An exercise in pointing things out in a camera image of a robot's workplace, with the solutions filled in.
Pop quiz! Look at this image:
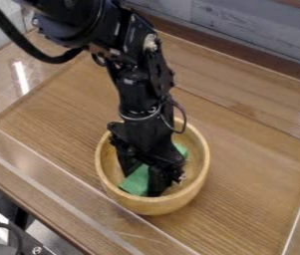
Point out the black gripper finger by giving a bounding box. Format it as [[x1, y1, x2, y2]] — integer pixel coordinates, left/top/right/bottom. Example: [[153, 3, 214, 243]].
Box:
[[111, 139, 143, 176], [149, 164, 183, 197]]

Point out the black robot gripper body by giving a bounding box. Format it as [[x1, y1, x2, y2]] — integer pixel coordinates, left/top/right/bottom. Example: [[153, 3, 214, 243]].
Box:
[[106, 111, 186, 173]]

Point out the clear acrylic tray wall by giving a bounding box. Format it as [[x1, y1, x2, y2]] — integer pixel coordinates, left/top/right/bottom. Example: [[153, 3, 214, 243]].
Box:
[[0, 130, 190, 255]]

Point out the brown wooden bowl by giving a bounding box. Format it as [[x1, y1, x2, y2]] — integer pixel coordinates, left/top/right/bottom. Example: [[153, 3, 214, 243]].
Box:
[[95, 124, 210, 215]]

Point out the green rectangular block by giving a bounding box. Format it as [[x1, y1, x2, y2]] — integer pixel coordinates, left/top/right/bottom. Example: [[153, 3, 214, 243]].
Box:
[[119, 143, 187, 197]]

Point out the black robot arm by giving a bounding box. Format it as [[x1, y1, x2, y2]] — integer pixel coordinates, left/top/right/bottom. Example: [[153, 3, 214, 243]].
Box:
[[16, 0, 183, 197]]

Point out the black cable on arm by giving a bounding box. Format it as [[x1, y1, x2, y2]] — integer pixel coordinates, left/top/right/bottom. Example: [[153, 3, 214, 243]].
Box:
[[0, 0, 87, 65]]

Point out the black cable lower left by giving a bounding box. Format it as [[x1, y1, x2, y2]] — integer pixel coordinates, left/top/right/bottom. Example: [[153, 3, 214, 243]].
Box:
[[0, 223, 27, 255]]

